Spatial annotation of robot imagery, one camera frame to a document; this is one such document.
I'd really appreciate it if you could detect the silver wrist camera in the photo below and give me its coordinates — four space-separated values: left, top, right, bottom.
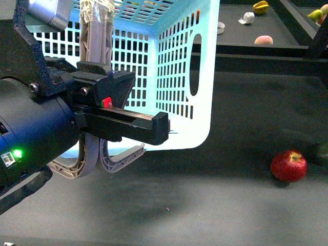
25 0 73 33

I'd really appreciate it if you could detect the white foam net sleeve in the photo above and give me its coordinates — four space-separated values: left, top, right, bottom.
238 12 255 25

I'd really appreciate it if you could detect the green avocado at edge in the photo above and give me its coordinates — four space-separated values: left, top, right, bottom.
313 142 328 167

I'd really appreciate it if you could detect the pale peach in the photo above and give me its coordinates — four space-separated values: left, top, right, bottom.
254 35 274 45

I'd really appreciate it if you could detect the yellow star fruit right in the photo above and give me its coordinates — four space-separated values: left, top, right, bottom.
253 1 270 15

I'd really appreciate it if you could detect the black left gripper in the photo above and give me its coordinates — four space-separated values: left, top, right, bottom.
45 57 169 146

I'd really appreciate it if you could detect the green pear right shelf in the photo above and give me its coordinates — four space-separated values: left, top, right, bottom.
307 9 323 22

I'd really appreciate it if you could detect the red apple on table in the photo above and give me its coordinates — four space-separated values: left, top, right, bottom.
270 150 308 183

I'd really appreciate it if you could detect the light blue plastic basket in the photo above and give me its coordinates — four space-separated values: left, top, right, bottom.
25 0 221 159

